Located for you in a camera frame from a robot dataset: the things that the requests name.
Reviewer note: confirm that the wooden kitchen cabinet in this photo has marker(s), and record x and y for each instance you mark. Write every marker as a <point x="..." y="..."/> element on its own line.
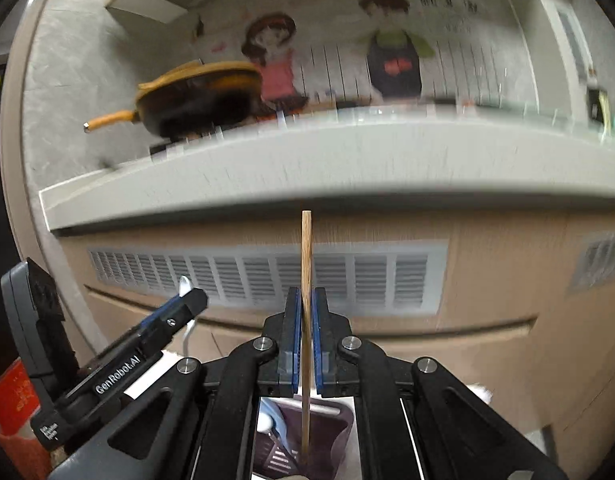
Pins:
<point x="487" y="340"/>

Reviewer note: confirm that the wooden chopstick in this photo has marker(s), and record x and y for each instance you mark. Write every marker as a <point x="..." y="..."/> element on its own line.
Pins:
<point x="306" y="250"/>

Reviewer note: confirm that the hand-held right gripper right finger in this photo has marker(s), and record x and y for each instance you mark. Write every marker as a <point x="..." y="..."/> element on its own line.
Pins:
<point x="321" y="340"/>

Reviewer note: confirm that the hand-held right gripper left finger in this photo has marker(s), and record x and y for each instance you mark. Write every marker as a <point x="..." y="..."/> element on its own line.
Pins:
<point x="292" y="340"/>

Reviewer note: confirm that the grey vented column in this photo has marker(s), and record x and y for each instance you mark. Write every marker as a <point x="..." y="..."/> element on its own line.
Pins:
<point x="557" y="25"/>

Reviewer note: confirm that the purple plastic basket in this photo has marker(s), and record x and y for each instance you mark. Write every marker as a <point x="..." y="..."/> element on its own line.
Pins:
<point x="332" y="440"/>

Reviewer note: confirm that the yellow frying pan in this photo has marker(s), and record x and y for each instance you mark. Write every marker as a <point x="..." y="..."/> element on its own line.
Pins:
<point x="202" y="100"/>

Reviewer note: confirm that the large grey vent grille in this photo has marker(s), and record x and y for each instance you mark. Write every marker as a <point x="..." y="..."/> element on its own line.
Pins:
<point x="367" y="275"/>

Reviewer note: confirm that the cartoon wall poster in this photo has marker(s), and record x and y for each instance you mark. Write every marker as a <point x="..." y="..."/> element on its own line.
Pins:
<point x="337" y="35"/>

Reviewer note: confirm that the blue-grey rice paddle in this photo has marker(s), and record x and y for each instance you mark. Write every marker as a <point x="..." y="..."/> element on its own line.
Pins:
<point x="272" y="420"/>

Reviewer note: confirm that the red floor mat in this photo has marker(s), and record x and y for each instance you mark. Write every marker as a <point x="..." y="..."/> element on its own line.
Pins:
<point x="17" y="400"/>

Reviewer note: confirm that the small grey vent grille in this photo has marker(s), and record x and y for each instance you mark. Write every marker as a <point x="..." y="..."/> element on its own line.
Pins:
<point x="600" y="260"/>

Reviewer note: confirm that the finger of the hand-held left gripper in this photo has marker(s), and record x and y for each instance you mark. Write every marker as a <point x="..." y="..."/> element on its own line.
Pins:
<point x="185" y="312"/>
<point x="160" y="310"/>

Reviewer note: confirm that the dark bottle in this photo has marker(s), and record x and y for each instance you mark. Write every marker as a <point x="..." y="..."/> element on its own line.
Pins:
<point x="597" y="105"/>

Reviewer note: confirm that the grey stone countertop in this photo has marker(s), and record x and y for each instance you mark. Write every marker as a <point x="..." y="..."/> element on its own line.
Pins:
<point x="337" y="160"/>

